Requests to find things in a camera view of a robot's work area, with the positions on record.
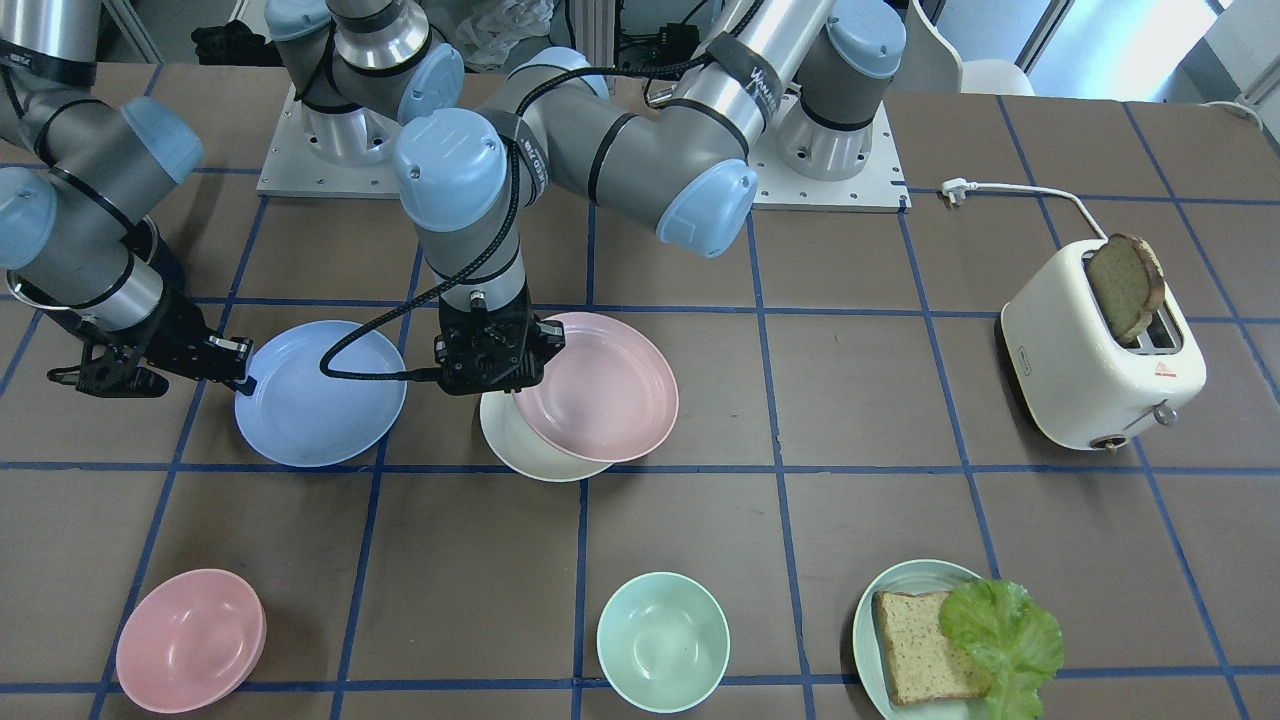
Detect white chair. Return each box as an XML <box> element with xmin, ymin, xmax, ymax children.
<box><xmin>890</xmin><ymin>1</ymin><xmax>1036</xmax><ymax>96</ymax></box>

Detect pink bowl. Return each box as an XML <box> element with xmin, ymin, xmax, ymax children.
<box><xmin>115</xmin><ymin>568</ymin><xmax>268</xmax><ymax>714</ymax></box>

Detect green lettuce leaf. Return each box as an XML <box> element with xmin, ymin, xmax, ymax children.
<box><xmin>940</xmin><ymin>579</ymin><xmax>1065</xmax><ymax>719</ymax></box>

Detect silver robot arm near toaster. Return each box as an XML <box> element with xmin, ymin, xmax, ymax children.
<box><xmin>392</xmin><ymin>1</ymin><xmax>908</xmax><ymax>395</ymax></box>

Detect black gripper body holding blue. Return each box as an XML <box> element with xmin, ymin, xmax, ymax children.
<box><xmin>47</xmin><ymin>290</ymin><xmax>253</xmax><ymax>398</ymax></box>

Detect bread slice in toaster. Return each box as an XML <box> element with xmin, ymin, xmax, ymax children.
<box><xmin>1084</xmin><ymin>233</ymin><xmax>1166</xmax><ymax>346</ymax></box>

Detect green bowl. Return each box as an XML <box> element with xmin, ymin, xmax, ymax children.
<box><xmin>596</xmin><ymin>571</ymin><xmax>732</xmax><ymax>714</ymax></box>

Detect white power cable with plug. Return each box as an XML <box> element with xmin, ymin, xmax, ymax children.
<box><xmin>941</xmin><ymin>178</ymin><xmax>1108</xmax><ymax>241</ymax></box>

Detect pink plate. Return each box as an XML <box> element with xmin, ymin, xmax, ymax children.
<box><xmin>515</xmin><ymin>313</ymin><xmax>680</xmax><ymax>464</ymax></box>

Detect beige plate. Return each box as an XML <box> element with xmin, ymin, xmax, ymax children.
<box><xmin>479</xmin><ymin>392</ymin><xmax>612</xmax><ymax>483</ymax></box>

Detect green plate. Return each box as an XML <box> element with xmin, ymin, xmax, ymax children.
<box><xmin>851</xmin><ymin>559</ymin><xmax>989</xmax><ymax>719</ymax></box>

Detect blue plate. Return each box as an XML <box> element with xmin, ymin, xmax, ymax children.
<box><xmin>234</xmin><ymin>320</ymin><xmax>407</xmax><ymax>468</ymax></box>

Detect white toaster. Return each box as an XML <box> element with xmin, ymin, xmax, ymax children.
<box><xmin>997</xmin><ymin>238</ymin><xmax>1207</xmax><ymax>451</ymax></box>

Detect black gripper body holding pink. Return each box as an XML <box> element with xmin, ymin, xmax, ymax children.
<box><xmin>435</xmin><ymin>296</ymin><xmax>566</xmax><ymax>396</ymax></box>

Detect bread slice on plate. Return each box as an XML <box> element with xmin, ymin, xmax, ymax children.
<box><xmin>873</xmin><ymin>591</ymin><xmax>993</xmax><ymax>706</ymax></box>

